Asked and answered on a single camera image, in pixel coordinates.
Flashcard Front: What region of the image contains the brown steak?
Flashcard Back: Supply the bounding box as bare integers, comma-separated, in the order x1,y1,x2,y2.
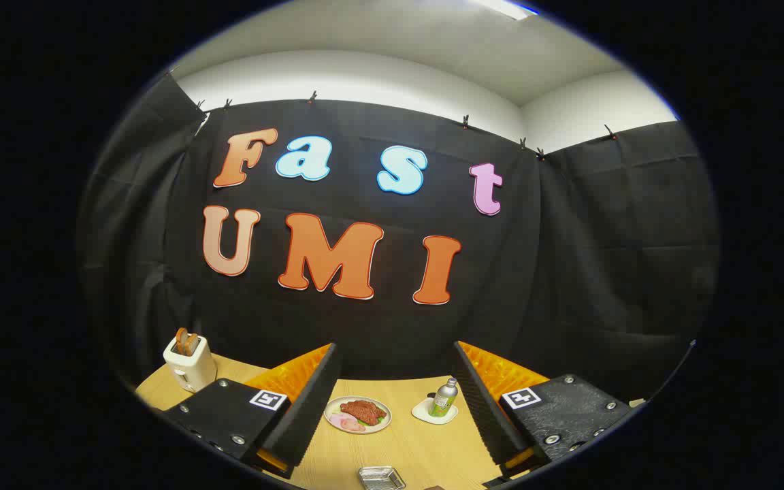
340,400,387,427

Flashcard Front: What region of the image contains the cream toaster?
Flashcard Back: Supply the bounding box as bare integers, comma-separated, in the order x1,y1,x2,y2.
163,329,218,393

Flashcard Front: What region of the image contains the black backdrop cloth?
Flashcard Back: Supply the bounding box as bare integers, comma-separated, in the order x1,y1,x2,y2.
78,71,721,409

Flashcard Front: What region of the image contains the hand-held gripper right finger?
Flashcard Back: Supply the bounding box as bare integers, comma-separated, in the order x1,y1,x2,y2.
451,340,646,483

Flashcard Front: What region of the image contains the square metal drain basket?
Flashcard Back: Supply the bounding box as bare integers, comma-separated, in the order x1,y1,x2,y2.
358,466,406,490

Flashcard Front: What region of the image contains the green label metal bottle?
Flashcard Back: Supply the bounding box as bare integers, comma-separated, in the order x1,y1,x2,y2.
429,378,459,418

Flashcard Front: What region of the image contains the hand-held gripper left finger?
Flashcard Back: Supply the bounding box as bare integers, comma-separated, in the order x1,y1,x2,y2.
159,342,343,479

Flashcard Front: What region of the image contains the white round food plate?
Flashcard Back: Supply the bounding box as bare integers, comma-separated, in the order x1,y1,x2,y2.
324,396,393,435

